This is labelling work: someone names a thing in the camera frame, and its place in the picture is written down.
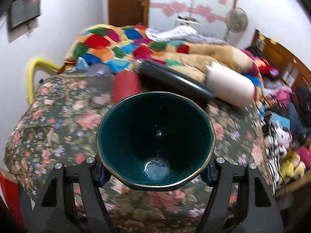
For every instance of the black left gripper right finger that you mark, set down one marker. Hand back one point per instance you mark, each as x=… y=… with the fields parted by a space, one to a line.
x=256 y=209

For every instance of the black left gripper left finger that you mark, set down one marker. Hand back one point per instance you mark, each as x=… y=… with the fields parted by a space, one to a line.
x=70 y=200

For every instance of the dark green ceramic cup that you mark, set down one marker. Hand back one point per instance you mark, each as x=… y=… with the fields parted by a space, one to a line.
x=155 y=141

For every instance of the clear plastic cup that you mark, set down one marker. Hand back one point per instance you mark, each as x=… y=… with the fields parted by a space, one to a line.
x=99 y=79

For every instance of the yellow plush toy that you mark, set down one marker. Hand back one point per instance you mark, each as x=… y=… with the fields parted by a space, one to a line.
x=292 y=167

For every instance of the white plush toy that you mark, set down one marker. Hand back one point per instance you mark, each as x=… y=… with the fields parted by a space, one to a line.
x=278 y=142

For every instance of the floral dark green bedspread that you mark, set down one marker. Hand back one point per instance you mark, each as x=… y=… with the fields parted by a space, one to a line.
x=61 y=124

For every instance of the light blue box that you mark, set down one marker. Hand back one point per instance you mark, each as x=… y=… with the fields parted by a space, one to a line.
x=280 y=120

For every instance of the white thermos bottle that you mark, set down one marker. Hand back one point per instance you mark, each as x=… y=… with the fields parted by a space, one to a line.
x=229 y=86

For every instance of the red plush toy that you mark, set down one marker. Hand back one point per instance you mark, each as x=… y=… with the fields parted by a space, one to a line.
x=265 y=68

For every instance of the wooden headboard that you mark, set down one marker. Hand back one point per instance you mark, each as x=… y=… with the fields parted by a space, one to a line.
x=292 y=71

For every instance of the red thermos bottle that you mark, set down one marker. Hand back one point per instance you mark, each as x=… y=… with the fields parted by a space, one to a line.
x=126 y=84

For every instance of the black thermos bottle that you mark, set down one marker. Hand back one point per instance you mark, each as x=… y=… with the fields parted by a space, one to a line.
x=157 y=77

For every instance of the colourful patchwork blanket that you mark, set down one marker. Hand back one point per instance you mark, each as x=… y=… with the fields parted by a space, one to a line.
x=119 y=47

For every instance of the standing electric fan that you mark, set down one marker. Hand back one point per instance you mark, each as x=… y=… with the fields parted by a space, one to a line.
x=236 y=22

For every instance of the white grey striped cloth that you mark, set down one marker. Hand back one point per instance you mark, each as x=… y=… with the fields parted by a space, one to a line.
x=181 y=32

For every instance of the brown wooden door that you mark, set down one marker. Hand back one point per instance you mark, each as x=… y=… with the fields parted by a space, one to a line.
x=128 y=12

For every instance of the small wall monitor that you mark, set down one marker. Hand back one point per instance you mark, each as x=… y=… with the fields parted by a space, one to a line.
x=21 y=12

